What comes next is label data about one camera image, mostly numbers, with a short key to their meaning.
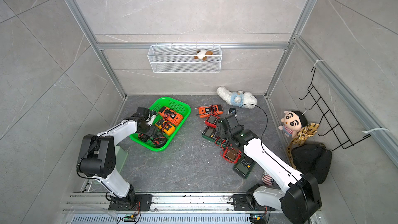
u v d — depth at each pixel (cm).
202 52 88
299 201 38
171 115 101
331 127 64
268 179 78
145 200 73
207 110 107
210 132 96
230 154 86
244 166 84
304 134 75
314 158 67
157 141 88
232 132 59
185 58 101
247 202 66
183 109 104
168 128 95
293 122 81
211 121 99
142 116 76
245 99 106
